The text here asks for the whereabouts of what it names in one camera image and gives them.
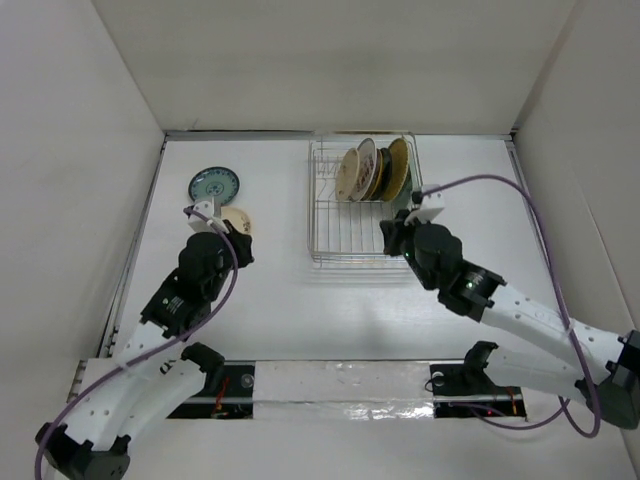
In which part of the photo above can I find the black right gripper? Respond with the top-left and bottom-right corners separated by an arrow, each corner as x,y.
381,208 -> 435,292

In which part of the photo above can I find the cream plate with black patch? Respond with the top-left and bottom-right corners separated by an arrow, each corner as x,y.
221,206 -> 252,235

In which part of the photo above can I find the light green rectangular plate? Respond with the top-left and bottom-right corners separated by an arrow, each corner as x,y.
391,168 -> 413,213

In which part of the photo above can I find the blue patterned round plate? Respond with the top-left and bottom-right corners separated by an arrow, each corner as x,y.
187,166 -> 240,206

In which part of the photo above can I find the gold and black round plate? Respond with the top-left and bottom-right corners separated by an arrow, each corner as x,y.
364,149 -> 384,201

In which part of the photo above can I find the round bamboo woven plate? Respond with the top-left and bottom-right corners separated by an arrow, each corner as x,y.
382,137 -> 410,202

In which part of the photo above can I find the glossy black round plate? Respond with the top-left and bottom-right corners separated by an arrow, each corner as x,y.
378,148 -> 393,200

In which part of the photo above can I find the beige round plate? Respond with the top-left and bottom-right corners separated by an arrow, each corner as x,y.
335,148 -> 360,201

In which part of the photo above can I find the white plate with red characters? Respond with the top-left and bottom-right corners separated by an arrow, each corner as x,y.
350,138 -> 377,201

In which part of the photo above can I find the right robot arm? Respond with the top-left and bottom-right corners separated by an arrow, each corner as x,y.
380,210 -> 639,430

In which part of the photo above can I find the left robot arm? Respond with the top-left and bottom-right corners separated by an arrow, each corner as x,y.
34,224 -> 254,479

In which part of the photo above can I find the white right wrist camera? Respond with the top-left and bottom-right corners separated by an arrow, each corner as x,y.
411,184 -> 445,223

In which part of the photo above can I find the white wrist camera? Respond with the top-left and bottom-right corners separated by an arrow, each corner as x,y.
411,184 -> 445,223
183,198 -> 230,234

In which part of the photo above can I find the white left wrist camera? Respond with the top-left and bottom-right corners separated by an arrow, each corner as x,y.
183,198 -> 230,234

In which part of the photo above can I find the metal wire dish rack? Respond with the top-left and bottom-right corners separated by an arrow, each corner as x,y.
307,132 -> 422,269

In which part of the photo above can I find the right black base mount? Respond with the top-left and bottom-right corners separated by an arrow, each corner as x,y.
424,341 -> 526,419

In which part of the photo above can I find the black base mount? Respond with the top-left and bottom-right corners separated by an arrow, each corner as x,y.
168,362 -> 256,420
424,341 -> 526,419

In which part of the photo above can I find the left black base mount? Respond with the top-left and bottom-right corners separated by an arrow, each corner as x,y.
168,362 -> 256,420

